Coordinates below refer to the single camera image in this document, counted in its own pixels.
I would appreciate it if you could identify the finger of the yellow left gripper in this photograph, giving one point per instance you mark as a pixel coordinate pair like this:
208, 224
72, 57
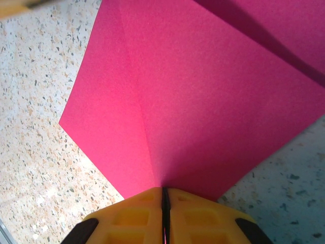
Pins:
12, 6

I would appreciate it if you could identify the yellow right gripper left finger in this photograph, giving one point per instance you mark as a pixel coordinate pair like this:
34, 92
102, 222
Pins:
132, 221

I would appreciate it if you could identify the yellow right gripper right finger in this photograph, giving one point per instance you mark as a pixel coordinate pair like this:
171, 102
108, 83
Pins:
203, 223

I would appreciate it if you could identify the pink paper sheet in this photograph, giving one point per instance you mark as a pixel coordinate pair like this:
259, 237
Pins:
190, 101

